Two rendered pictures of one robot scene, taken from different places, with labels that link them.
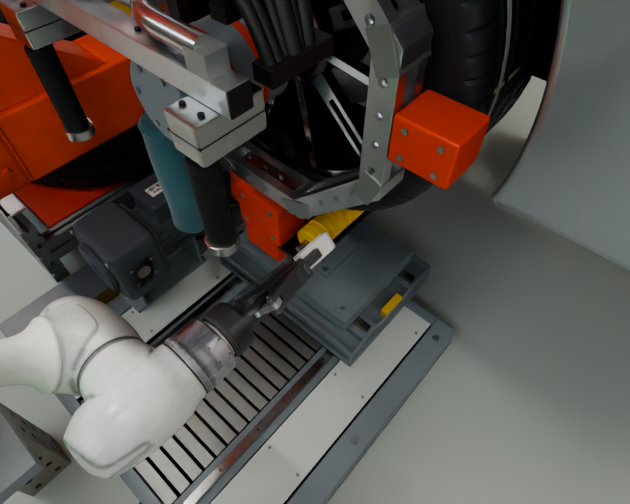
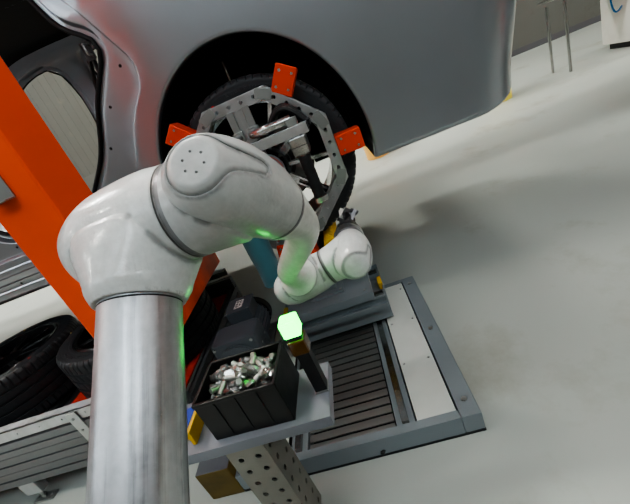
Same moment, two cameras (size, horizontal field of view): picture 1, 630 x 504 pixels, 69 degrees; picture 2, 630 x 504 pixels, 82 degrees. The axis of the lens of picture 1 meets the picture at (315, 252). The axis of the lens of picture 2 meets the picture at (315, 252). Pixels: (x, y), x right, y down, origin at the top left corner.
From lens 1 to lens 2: 0.92 m
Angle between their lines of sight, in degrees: 38
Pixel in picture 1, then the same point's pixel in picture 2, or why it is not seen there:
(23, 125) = not seen: hidden behind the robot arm
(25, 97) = not seen: hidden behind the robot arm
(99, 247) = (238, 337)
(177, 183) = (266, 249)
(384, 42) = (319, 116)
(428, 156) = (352, 139)
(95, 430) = (350, 244)
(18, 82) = not seen: hidden behind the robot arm
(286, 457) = (415, 358)
